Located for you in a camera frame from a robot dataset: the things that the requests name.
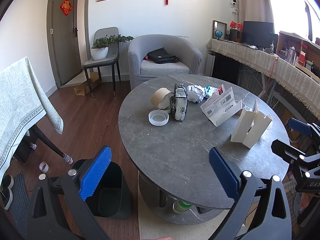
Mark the potted green bonsai plant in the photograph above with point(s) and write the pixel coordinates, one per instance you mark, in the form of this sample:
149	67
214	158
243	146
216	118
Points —
100	45

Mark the grey door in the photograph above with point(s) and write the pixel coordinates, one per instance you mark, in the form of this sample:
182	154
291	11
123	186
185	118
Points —
65	42

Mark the brown paper tape roll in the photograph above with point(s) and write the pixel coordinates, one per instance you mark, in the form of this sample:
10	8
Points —
161	99

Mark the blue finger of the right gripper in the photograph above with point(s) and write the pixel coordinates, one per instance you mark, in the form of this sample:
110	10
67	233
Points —
300	127

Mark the cardboard box on sideboard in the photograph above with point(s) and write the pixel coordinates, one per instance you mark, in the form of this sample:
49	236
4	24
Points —
307	53

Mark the blue white wet wipes pack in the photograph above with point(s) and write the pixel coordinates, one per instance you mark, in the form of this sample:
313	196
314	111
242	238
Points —
210	91

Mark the red fu door decoration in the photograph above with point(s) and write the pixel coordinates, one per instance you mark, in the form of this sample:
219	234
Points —
66	7

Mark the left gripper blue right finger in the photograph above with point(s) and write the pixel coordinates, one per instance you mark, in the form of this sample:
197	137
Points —
227	174

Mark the round grey marble coffee table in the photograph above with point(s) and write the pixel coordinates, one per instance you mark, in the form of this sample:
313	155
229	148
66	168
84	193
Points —
174	158

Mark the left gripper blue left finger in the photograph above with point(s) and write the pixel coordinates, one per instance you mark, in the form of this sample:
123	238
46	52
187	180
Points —
92	175

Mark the white printed carton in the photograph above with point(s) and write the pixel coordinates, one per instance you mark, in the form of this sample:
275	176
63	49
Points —
219	109

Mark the cardboard box on floor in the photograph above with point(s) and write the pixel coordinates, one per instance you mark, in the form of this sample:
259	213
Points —
83	88

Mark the black monitor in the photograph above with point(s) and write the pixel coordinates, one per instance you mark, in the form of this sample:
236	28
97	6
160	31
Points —
257	33

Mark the small blue globe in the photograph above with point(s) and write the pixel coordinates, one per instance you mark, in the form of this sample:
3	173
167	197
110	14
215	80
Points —
218	34

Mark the beige fringed table runner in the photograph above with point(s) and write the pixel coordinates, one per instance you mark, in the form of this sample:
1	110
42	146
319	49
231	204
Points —
303	87

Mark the white cardboard box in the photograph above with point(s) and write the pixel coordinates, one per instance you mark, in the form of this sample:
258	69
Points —
250	126

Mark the black dining table leg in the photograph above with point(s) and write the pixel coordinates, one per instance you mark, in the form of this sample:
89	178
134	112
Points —
53	147

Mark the grey fabric armchair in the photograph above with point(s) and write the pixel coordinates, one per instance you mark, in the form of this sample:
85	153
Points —
142	69

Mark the framed picture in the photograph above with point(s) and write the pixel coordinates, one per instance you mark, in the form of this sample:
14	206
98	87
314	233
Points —
221	26

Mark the white security camera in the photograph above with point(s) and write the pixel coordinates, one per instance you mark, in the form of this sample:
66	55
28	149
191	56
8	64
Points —
234	2

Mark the red white SanDisk package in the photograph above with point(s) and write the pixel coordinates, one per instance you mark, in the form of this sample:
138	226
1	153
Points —
221	89

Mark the beige rug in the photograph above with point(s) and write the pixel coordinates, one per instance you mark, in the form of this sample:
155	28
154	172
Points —
159	222

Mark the red paper decoration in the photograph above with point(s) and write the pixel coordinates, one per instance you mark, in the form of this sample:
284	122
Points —
234	25

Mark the grey dining chair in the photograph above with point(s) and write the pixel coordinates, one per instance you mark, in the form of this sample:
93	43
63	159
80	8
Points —
112	60

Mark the dark green trash bin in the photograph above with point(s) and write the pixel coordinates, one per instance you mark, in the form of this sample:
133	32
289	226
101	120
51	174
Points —
112	197

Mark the black bag on armchair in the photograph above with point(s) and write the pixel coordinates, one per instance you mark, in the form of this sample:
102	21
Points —
160	56

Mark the black white shoe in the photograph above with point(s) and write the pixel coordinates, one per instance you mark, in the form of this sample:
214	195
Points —
7	182
7	197

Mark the grey striped floor mat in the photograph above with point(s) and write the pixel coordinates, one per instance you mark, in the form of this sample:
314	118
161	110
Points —
20	204

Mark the pale green patterned tablecloth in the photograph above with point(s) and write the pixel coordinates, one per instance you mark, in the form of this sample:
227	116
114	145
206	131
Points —
23	104

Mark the green glass bottle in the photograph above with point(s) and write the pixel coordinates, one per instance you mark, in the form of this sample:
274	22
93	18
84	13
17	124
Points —
179	207

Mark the white round plastic lid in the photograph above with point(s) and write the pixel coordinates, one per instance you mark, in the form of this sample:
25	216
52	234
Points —
158	117

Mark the clear tape roll on floor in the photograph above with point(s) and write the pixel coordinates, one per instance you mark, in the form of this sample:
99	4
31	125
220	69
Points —
43	167

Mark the white tissue paper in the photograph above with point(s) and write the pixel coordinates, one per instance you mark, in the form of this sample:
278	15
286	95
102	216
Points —
195	93

